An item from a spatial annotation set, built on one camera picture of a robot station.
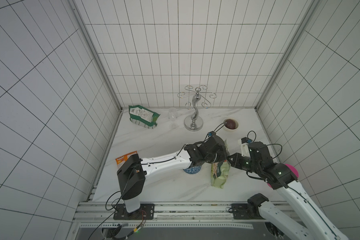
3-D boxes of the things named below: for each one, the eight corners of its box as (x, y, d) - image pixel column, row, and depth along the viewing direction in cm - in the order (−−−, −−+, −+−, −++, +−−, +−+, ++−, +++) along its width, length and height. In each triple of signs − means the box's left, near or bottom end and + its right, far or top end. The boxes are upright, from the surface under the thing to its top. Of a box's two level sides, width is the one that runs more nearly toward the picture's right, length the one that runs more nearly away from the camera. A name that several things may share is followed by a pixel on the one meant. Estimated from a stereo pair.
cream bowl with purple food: (224, 133, 106) (226, 128, 101) (221, 122, 112) (223, 117, 108) (237, 133, 106) (240, 128, 101) (234, 122, 112) (236, 117, 108)
